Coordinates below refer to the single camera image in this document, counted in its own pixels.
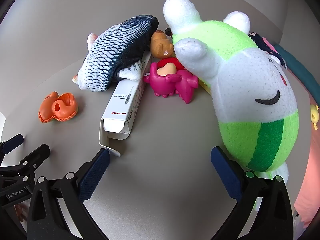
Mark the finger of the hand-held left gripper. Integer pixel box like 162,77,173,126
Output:
0,144,51,178
0,134,25,155

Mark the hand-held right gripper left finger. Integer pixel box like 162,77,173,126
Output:
26,148,118,240

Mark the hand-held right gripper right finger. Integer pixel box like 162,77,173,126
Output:
210,146,294,240

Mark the orange plastic toy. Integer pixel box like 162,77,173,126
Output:
38,92,79,124

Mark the white cardboard box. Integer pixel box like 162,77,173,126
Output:
98,51,153,157

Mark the green white plush toy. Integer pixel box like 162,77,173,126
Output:
163,0,300,210

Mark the pink plastic toy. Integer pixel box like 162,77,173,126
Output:
143,62,200,104

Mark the blue white fish plush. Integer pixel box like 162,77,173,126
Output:
72,15,160,92

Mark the brown bear figure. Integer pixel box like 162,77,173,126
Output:
150,30,175,58

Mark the bed with pink sheet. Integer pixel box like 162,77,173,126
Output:
292,75,320,220

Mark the yellow duck plush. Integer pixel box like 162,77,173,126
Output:
310,104,320,130

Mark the teal pillow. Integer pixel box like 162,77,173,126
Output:
272,42,320,90

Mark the navy patterned blanket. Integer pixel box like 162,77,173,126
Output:
249,32,288,69

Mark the hot pink blanket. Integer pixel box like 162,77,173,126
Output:
261,37,278,55

